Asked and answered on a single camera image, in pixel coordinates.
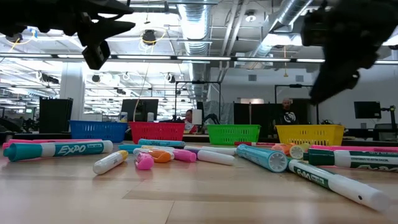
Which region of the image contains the orange highlighter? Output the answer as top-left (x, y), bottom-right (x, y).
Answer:
top-left (270, 142), bottom-right (296, 156)

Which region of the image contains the small purple cap marker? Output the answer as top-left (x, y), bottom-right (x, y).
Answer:
top-left (186, 149), bottom-right (236, 166)

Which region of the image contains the person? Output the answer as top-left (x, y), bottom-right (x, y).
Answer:
top-left (275, 97), bottom-right (301, 126)
top-left (183, 109), bottom-right (200, 134)

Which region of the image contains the teal slim highlighter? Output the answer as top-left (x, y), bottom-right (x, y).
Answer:
top-left (138, 138), bottom-right (187, 148)

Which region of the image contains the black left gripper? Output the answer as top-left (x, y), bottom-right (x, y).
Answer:
top-left (27, 0), bottom-right (136, 47)

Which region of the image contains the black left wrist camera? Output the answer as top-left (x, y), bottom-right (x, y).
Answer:
top-left (81, 39), bottom-right (111, 71)

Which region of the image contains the white building column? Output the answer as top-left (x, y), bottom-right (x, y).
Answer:
top-left (59, 61), bottom-right (86, 122)

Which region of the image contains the green plastic basket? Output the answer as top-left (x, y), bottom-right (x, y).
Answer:
top-left (206, 124), bottom-right (262, 146)

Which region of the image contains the small black monitor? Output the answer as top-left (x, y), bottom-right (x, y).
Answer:
top-left (353, 101), bottom-right (382, 119)

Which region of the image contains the black partition screen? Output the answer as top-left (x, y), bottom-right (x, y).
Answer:
top-left (233, 102), bottom-right (312, 138)

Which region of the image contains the red plastic basket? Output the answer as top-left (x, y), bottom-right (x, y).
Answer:
top-left (129, 121), bottom-right (187, 144)

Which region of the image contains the small pink cap marker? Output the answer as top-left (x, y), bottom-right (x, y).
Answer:
top-left (155, 148), bottom-right (197, 163)
top-left (133, 148), bottom-right (155, 170)

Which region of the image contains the pink Expo dry-erase marker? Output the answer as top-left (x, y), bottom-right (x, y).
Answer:
top-left (310, 144), bottom-right (398, 154)

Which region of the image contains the blue plastic basket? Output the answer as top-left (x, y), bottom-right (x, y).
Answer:
top-left (68, 120), bottom-right (129, 143)

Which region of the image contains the black cabinet panel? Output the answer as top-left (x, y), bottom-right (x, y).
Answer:
top-left (39, 97), bottom-right (74, 134)

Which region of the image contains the green Expo dry-erase marker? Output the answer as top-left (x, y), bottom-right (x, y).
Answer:
top-left (303, 148), bottom-right (398, 172)

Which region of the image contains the thin green Expo marker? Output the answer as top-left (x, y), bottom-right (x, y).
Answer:
top-left (286, 157), bottom-right (391, 213)

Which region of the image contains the small orange cap marker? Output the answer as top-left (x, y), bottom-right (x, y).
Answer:
top-left (141, 148), bottom-right (175, 164)

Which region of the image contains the yellow-green highlighter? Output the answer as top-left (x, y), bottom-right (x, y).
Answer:
top-left (289, 142), bottom-right (312, 161)

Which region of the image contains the black metal frame stand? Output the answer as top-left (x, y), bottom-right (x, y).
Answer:
top-left (274, 83), bottom-right (319, 125)
top-left (174, 80), bottom-right (222, 123)

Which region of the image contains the yellow plastic basket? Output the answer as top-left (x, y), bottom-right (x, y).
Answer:
top-left (275, 124), bottom-right (345, 147)

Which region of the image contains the black computer monitor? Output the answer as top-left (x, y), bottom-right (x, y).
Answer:
top-left (120, 98), bottom-right (160, 123)

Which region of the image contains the pink slim marker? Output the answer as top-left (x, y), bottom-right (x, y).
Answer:
top-left (2, 138), bottom-right (103, 149)

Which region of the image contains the yellow hanging cord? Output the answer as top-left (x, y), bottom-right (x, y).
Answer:
top-left (282, 45), bottom-right (289, 78)

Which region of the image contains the teal thick marker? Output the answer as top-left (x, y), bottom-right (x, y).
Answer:
top-left (236, 143), bottom-right (289, 174)

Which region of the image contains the black round device yellow cable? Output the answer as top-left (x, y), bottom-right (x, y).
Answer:
top-left (141, 29), bottom-right (157, 46)
top-left (4, 32), bottom-right (24, 44)

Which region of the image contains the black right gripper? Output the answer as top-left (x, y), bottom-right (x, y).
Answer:
top-left (309, 0), bottom-right (398, 105)

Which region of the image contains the teal Expo dry-erase marker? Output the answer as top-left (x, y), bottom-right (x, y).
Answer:
top-left (2, 139), bottom-right (114, 162)

